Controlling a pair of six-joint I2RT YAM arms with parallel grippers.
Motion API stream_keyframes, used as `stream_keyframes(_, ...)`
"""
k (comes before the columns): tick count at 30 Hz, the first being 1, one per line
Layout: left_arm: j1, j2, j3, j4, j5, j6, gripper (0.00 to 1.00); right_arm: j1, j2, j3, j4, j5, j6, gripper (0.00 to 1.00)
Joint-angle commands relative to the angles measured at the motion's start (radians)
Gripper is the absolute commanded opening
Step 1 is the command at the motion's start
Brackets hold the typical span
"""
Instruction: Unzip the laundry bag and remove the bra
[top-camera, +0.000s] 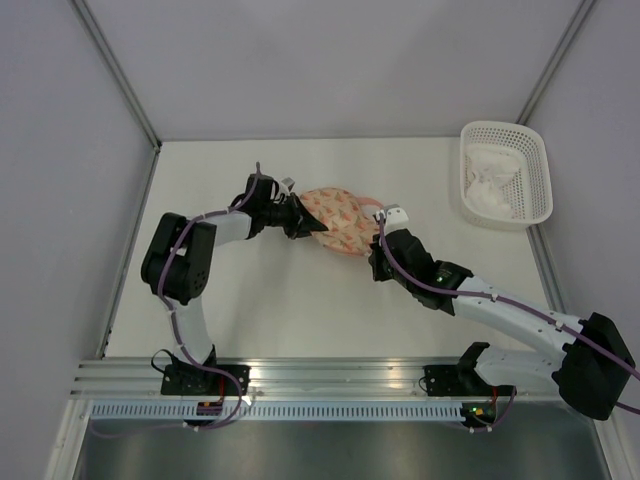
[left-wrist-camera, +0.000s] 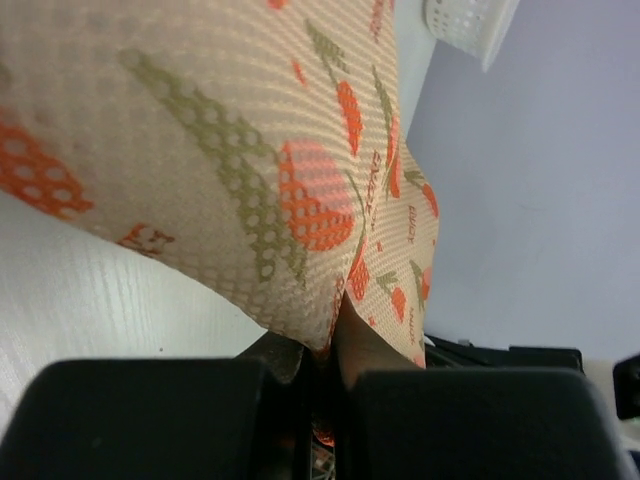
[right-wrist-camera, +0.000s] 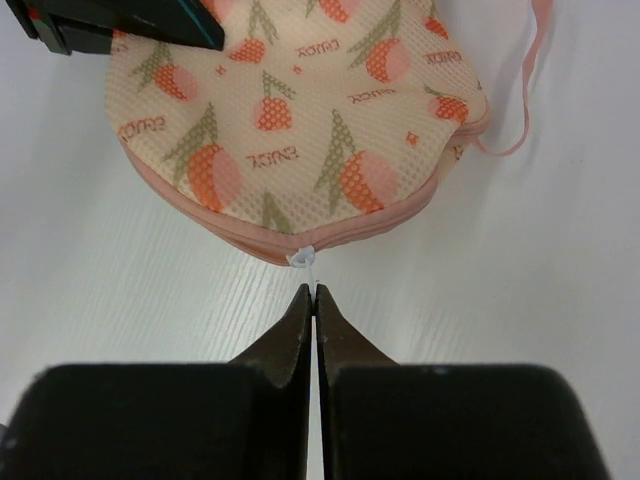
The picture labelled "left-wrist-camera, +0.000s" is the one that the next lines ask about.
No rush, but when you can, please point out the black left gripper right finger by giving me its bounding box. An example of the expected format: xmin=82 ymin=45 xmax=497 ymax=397
xmin=332 ymin=299 xmax=634 ymax=480

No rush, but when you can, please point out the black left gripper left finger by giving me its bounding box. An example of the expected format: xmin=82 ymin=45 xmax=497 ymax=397
xmin=1 ymin=333 xmax=311 ymax=479

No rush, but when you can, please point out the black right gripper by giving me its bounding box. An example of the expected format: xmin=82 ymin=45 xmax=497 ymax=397
xmin=424 ymin=337 xmax=639 ymax=420

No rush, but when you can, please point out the floral mesh laundry bag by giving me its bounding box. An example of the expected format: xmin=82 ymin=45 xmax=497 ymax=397
xmin=1 ymin=1 xmax=439 ymax=365

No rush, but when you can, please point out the white perforated plastic basket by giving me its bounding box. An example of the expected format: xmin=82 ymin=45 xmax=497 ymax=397
xmin=423 ymin=0 xmax=520 ymax=73

